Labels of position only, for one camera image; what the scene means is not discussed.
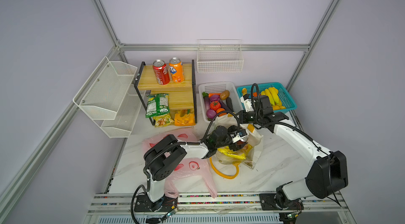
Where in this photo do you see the red cola can middle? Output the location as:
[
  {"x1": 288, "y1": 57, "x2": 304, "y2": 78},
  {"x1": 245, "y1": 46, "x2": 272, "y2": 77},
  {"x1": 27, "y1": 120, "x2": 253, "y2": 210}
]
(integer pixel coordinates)
[{"x1": 153, "y1": 59, "x2": 170, "y2": 85}]

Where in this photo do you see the purple onion back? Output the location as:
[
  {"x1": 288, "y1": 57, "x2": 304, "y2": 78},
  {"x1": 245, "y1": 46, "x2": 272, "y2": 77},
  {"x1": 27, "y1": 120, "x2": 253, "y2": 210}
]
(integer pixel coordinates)
[{"x1": 209, "y1": 94, "x2": 221, "y2": 102}]

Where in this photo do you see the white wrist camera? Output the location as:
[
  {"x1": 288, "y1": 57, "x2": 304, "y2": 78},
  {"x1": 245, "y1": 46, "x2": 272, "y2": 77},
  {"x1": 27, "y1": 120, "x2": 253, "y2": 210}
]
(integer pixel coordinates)
[
  {"x1": 240, "y1": 94, "x2": 254, "y2": 112},
  {"x1": 232, "y1": 129, "x2": 249, "y2": 143}
]

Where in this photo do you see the orange soda can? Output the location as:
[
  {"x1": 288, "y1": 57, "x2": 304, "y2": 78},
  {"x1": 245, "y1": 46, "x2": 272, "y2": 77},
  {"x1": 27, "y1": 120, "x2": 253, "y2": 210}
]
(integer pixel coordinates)
[{"x1": 169, "y1": 58, "x2": 185, "y2": 83}]

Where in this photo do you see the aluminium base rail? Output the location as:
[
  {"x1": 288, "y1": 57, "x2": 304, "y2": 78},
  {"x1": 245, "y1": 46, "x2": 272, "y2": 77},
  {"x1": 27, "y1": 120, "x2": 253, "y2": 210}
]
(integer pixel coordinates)
[{"x1": 84, "y1": 192, "x2": 356, "y2": 224}]

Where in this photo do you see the green snack bag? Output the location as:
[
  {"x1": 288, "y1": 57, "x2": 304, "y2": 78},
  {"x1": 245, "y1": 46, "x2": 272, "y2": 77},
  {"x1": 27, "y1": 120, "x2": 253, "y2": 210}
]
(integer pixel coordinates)
[{"x1": 146, "y1": 93, "x2": 170, "y2": 118}]

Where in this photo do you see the dark green cucumber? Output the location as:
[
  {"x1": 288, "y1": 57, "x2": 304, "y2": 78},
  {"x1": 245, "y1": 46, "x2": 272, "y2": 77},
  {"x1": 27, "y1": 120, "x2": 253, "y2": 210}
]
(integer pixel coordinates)
[{"x1": 225, "y1": 97, "x2": 234, "y2": 112}]

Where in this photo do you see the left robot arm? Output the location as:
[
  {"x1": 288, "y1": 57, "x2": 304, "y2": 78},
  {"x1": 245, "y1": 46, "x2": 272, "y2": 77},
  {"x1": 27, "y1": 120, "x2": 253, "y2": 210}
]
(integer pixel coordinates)
[{"x1": 130, "y1": 111, "x2": 240, "y2": 224}]

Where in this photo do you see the orange toy pumpkin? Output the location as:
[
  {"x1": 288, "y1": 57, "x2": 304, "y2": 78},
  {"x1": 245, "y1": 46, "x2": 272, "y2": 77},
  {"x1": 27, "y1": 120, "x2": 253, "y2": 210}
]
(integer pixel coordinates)
[{"x1": 216, "y1": 108, "x2": 226, "y2": 117}]

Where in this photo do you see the white canvas tote bag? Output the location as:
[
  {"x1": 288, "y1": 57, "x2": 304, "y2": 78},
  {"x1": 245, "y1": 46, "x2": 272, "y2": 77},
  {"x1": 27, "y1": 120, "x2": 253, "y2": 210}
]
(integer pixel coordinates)
[{"x1": 209, "y1": 115, "x2": 263, "y2": 180}]

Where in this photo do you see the red toy tomato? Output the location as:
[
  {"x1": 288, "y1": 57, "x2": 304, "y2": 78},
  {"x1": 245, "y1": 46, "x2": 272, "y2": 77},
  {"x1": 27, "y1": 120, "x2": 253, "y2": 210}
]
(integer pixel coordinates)
[{"x1": 210, "y1": 101, "x2": 221, "y2": 111}]

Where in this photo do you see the orange mango gummy bag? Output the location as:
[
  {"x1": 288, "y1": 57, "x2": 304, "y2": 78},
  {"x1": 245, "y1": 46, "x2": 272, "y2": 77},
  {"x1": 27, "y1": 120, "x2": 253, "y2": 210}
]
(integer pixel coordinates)
[{"x1": 174, "y1": 109, "x2": 196, "y2": 127}]

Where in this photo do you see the brown potato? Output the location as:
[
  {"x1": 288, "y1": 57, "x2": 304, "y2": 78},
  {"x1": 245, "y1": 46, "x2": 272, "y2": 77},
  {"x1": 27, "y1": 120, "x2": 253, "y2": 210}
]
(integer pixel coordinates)
[{"x1": 219, "y1": 90, "x2": 230, "y2": 100}]

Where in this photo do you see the yellow potato chips bag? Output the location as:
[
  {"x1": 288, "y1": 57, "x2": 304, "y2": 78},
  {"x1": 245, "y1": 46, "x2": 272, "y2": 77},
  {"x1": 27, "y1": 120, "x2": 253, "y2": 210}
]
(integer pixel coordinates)
[{"x1": 218, "y1": 145, "x2": 253, "y2": 160}]

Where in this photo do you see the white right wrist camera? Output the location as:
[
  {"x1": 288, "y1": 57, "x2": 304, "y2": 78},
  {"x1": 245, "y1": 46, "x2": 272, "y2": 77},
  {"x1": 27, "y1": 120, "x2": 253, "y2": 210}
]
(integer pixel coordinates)
[{"x1": 240, "y1": 94, "x2": 254, "y2": 112}]

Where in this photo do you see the pink plastic grocery bag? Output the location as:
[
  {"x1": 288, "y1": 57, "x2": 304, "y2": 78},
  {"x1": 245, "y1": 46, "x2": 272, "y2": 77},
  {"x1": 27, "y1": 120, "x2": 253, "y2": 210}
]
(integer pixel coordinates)
[{"x1": 142, "y1": 128, "x2": 218, "y2": 198}]

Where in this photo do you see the white plastic vegetable basket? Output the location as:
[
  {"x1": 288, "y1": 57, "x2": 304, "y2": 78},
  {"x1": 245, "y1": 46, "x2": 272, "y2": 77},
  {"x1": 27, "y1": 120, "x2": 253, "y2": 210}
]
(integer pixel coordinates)
[{"x1": 197, "y1": 81, "x2": 245, "y2": 123}]

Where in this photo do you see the yellow banana bunch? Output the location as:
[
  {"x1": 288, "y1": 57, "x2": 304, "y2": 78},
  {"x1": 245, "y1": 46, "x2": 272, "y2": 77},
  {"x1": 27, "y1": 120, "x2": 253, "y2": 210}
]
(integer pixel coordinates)
[{"x1": 261, "y1": 87, "x2": 285, "y2": 110}]

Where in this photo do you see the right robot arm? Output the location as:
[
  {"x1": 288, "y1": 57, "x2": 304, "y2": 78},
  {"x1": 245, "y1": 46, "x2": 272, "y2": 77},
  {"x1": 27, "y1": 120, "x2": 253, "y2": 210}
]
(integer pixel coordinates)
[{"x1": 237, "y1": 83, "x2": 349, "y2": 209}]

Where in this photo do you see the teal plastic fruit basket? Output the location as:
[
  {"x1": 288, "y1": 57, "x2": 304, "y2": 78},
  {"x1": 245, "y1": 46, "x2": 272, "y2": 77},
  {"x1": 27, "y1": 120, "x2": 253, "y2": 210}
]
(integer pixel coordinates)
[{"x1": 236, "y1": 82, "x2": 297, "y2": 113}]

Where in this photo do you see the dark purple eggplant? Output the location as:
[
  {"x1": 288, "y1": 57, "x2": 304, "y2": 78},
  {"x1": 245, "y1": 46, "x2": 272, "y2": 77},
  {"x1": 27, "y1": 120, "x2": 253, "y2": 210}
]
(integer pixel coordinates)
[{"x1": 219, "y1": 99, "x2": 232, "y2": 112}]

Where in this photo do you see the purple onion front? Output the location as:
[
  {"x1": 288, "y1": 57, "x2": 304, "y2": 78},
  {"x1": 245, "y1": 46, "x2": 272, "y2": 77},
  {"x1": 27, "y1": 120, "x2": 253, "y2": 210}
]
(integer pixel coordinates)
[{"x1": 206, "y1": 109, "x2": 217, "y2": 120}]

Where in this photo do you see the white mesh wall rack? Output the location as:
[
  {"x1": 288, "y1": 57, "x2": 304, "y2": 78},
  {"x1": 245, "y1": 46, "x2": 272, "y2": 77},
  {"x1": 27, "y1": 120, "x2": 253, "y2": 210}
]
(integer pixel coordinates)
[{"x1": 73, "y1": 57, "x2": 140, "y2": 138}]

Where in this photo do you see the yellow corn chips bag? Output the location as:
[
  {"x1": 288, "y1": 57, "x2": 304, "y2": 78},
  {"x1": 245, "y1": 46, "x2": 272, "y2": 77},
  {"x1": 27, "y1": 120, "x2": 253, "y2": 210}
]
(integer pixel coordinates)
[{"x1": 153, "y1": 113, "x2": 174, "y2": 128}]

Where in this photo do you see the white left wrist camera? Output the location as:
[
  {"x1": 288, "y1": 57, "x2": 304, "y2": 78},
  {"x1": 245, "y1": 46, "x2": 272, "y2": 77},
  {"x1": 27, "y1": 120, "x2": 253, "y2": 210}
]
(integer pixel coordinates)
[{"x1": 232, "y1": 129, "x2": 249, "y2": 143}]

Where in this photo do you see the black frame wooden shelf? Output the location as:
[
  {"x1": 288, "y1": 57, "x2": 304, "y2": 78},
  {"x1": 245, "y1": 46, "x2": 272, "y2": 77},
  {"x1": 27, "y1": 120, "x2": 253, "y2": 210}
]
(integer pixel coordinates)
[{"x1": 134, "y1": 61, "x2": 197, "y2": 111}]

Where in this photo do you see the light purple eggplant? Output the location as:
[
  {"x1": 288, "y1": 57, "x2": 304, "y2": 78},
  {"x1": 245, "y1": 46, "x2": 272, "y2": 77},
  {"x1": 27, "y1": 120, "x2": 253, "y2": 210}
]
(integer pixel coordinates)
[{"x1": 202, "y1": 92, "x2": 211, "y2": 111}]

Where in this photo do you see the white wire wall basket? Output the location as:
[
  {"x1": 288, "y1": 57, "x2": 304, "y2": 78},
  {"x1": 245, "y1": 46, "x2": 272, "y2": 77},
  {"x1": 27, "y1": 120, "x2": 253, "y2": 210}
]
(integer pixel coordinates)
[{"x1": 197, "y1": 39, "x2": 244, "y2": 73}]

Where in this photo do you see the purple onion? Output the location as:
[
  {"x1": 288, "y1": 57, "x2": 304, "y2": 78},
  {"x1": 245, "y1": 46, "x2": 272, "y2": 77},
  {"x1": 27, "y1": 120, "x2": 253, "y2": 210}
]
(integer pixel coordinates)
[
  {"x1": 206, "y1": 109, "x2": 217, "y2": 120},
  {"x1": 209, "y1": 94, "x2": 221, "y2": 102}
]

